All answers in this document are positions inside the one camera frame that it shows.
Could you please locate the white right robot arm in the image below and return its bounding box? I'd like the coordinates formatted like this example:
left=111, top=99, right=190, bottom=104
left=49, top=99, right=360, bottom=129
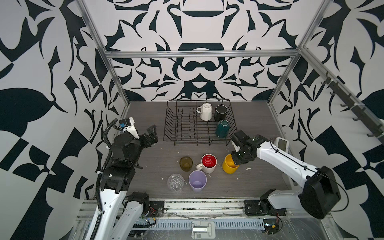
left=231, top=131, right=342, bottom=220

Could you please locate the white mug red inside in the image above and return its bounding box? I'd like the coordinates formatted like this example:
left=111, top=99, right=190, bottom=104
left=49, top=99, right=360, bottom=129
left=196, top=154, right=218, bottom=174

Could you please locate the silver latch bracket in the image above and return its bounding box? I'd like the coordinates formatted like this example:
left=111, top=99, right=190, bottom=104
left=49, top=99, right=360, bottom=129
left=191, top=221, right=216, bottom=240

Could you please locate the black wire dish rack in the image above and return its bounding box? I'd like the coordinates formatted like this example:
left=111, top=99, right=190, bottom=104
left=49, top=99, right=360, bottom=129
left=164, top=100, right=237, bottom=145

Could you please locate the yellow mug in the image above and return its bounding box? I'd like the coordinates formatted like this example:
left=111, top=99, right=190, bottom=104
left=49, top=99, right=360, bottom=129
left=222, top=154, right=239, bottom=174

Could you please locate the white faceted mug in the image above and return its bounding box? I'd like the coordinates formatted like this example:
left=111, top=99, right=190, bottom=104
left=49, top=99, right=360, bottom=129
left=197, top=103, right=213, bottom=122

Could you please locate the white digital thermometer display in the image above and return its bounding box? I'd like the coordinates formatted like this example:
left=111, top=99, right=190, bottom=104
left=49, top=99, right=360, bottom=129
left=275, top=137, right=289, bottom=153

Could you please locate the white cable duct strip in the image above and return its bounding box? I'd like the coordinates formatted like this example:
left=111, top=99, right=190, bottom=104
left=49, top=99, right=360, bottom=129
left=133, top=219, right=265, bottom=231

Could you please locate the olive green glass cup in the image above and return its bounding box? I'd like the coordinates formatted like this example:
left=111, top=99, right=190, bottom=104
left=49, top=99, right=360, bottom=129
left=179, top=157, right=193, bottom=172

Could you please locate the grey wall hook rail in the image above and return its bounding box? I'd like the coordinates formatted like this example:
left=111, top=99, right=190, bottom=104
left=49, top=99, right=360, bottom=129
left=322, top=72, right=384, bottom=145

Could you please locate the black mug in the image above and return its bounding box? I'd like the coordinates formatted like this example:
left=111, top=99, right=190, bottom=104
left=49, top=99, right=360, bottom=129
left=214, top=105, right=228, bottom=122

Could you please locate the cream mug dark green outside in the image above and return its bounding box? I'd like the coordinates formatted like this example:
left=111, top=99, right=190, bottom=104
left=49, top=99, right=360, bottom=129
left=215, top=120, right=230, bottom=138

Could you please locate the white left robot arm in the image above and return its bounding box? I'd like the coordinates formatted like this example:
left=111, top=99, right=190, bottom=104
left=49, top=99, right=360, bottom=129
left=85, top=121, right=159, bottom=240

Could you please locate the lilac plastic cup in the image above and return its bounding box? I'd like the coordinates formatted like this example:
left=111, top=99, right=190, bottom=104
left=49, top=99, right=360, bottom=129
left=189, top=170, right=207, bottom=193

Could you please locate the clear glass cup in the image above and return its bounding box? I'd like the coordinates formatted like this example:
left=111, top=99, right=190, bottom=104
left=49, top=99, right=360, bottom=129
left=167, top=174, right=186, bottom=193

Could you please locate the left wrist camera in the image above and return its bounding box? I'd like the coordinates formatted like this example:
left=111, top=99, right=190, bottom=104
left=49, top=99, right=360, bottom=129
left=119, top=117, right=140, bottom=140

